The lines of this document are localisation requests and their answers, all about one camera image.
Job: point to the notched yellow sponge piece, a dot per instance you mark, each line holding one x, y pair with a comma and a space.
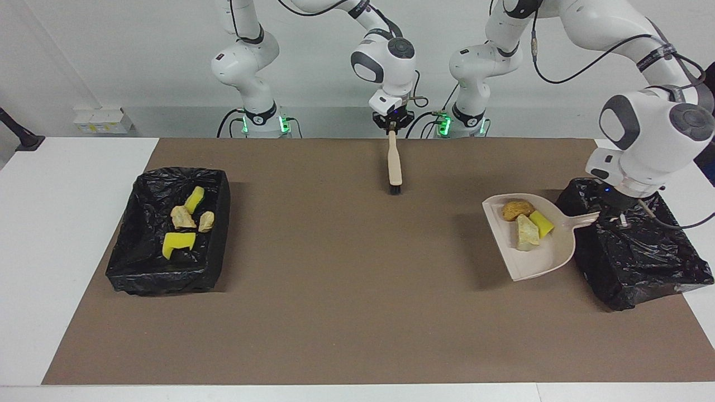
176, 241

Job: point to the yellow sponge with green backing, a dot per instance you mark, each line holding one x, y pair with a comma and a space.
195, 199

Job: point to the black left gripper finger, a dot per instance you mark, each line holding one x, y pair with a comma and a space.
623, 219
606, 212

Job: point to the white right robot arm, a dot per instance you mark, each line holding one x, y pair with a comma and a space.
385, 61

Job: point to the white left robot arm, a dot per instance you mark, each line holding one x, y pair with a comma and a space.
653, 128

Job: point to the beige plastic dustpan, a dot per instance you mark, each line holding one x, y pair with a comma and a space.
539, 259

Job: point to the white wall socket box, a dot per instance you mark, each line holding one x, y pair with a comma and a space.
103, 123

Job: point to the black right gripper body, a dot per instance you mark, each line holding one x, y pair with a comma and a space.
394, 118

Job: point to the pale torn bread chunk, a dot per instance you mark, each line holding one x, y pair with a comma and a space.
527, 234

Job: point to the striped croissant-like bread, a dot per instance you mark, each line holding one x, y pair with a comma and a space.
182, 218

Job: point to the bin with black plastic bag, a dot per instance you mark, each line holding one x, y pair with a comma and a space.
637, 262
145, 262

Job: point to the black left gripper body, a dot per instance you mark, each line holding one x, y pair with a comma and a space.
617, 199

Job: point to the beige hand brush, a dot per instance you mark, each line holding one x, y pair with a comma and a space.
395, 167

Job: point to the black stand foot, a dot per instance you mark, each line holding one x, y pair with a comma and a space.
22, 137

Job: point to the brown table mat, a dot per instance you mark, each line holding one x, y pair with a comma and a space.
335, 346

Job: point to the pale ridged bread piece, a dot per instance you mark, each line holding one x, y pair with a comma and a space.
206, 221

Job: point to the brown peanut-shaped bread roll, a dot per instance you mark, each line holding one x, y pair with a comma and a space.
516, 209

